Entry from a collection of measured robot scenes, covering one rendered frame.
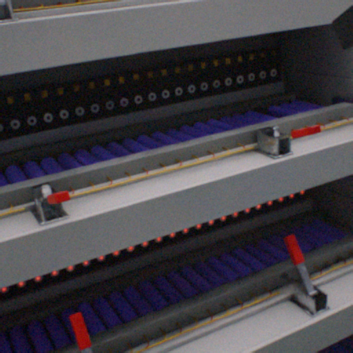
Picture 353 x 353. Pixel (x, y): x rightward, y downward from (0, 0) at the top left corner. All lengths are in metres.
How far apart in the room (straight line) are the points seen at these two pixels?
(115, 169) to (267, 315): 0.25
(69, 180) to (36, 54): 0.13
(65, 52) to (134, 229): 0.18
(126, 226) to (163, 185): 0.06
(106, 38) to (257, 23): 0.18
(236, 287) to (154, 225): 0.16
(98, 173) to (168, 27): 0.17
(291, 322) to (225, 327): 0.08
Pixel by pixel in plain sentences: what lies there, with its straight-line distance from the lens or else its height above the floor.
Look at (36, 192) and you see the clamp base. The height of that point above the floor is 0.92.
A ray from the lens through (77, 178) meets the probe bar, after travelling 0.52.
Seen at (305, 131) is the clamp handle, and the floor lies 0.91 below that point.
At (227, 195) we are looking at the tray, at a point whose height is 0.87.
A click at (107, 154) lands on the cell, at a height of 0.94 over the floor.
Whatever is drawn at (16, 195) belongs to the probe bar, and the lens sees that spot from 0.51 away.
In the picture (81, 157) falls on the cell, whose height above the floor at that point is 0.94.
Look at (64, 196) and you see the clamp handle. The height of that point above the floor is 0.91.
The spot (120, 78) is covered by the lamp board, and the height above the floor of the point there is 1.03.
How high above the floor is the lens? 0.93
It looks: 3 degrees down
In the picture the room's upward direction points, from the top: 14 degrees counter-clockwise
